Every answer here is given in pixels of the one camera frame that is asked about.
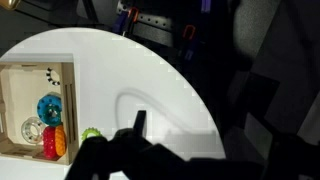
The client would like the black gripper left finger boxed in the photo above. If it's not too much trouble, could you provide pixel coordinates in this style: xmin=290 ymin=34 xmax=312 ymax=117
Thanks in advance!
xmin=64 ymin=109 xmax=189 ymax=180

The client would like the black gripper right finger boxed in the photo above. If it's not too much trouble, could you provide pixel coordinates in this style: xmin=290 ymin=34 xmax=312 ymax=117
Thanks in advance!
xmin=263 ymin=131 xmax=320 ymax=180

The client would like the orange ribbed ring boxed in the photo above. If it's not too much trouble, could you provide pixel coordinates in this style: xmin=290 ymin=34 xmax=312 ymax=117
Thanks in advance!
xmin=54 ymin=123 xmax=68 ymax=158

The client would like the light wooden box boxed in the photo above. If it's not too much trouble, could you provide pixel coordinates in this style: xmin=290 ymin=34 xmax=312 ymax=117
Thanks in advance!
xmin=0 ymin=60 xmax=80 ymax=166

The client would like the orange black clamp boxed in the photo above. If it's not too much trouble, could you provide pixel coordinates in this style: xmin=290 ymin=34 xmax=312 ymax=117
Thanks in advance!
xmin=181 ymin=24 xmax=197 ymax=62
xmin=122 ymin=6 xmax=140 ymax=37

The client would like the brass coloured object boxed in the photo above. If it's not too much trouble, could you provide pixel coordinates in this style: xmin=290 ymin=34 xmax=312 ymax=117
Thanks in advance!
xmin=0 ymin=0 xmax=22 ymax=10

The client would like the light green toothed ring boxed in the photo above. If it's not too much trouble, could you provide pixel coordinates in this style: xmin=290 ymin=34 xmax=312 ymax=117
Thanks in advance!
xmin=81 ymin=127 xmax=103 ymax=142

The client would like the dark green ring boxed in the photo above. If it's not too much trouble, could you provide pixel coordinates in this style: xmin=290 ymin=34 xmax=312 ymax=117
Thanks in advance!
xmin=44 ymin=103 xmax=63 ymax=123

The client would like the red knobbed ring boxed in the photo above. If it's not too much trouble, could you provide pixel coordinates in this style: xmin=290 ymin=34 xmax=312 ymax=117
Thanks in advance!
xmin=42 ymin=125 xmax=58 ymax=159

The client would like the blue dotted ring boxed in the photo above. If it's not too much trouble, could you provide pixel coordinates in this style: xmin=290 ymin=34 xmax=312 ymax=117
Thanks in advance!
xmin=36 ymin=93 xmax=63 ymax=127

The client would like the clear ring with beads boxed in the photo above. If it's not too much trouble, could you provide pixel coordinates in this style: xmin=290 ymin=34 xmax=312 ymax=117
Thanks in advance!
xmin=20 ymin=116 xmax=46 ymax=145

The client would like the black white striped ring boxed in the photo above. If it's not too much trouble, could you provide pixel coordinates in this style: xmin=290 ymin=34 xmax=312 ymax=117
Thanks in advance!
xmin=45 ymin=67 xmax=62 ymax=87

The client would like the perforated metal rail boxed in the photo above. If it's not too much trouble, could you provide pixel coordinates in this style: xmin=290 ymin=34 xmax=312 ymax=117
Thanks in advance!
xmin=116 ymin=2 xmax=175 ymax=33

